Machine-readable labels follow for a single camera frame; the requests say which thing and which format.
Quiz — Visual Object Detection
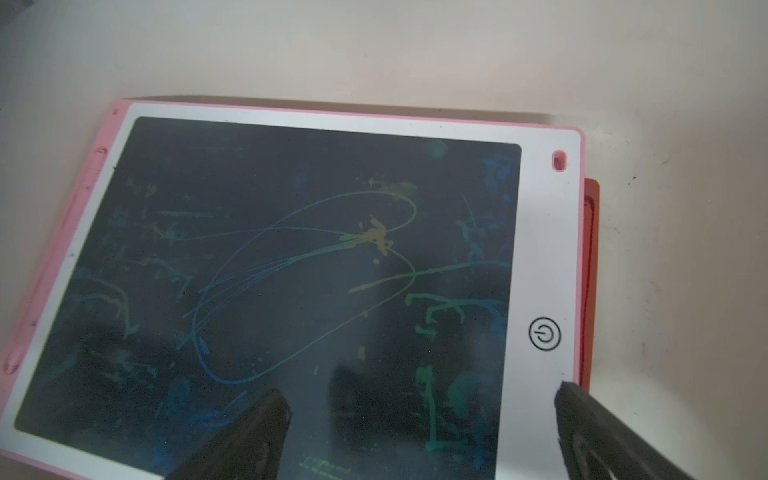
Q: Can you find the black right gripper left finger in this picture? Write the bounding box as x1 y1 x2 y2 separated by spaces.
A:
167 389 292 480

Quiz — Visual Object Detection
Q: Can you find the white plastic storage box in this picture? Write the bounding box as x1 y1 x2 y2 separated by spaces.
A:
1 1 767 479

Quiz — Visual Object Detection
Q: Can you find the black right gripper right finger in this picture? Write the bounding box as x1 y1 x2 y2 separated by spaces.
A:
554 382 692 480

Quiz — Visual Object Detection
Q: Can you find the pink writing tablet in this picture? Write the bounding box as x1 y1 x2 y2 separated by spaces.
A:
579 179 600 390
1 100 585 479

